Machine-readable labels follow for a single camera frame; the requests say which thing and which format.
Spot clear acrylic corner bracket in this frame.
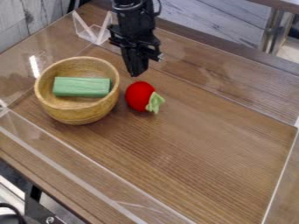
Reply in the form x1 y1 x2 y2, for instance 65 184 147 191
71 11 114 46

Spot green rectangular block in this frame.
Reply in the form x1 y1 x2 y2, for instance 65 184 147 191
53 77 111 98

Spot black table frame bracket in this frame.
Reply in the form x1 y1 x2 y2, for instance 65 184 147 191
25 185 67 224

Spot red strawberry toy green leaves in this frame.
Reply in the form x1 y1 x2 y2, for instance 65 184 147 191
126 81 165 114

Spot clear acrylic front barrier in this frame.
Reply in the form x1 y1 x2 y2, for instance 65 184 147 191
0 105 195 224

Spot wooden bowl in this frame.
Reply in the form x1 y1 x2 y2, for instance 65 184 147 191
34 56 121 125

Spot metal table leg background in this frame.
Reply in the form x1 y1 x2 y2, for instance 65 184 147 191
261 9 296 55

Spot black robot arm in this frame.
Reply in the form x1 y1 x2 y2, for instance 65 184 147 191
107 0 163 77

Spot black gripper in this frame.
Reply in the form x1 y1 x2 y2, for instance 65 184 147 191
109 5 163 77

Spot black cable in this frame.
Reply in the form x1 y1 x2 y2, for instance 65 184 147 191
0 202 25 224

